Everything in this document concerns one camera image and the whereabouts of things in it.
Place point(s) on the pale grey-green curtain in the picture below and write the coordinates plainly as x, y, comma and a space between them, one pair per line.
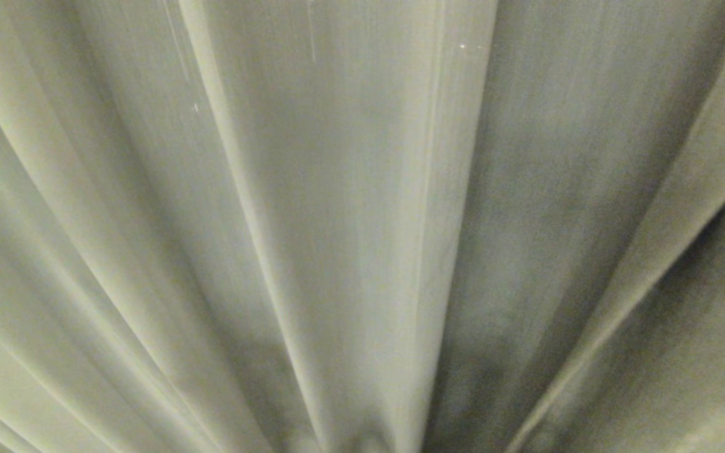
350, 239

